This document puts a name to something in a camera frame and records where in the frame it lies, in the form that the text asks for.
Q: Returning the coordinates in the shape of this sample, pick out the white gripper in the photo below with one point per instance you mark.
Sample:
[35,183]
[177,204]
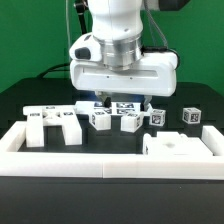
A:
[122,66]

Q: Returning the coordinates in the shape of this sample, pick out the white chair seat piece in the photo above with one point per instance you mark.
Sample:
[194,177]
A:
[174,144]

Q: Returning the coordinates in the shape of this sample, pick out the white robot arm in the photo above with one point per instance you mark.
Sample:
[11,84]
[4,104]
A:
[120,19]

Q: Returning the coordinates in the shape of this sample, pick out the white chair back piece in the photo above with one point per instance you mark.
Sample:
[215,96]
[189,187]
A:
[39,117]

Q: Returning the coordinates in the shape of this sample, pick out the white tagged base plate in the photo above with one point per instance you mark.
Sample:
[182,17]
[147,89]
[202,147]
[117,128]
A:
[116,108]

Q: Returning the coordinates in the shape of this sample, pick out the white U-shaped fence frame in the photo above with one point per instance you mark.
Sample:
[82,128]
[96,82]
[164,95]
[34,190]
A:
[13,162]

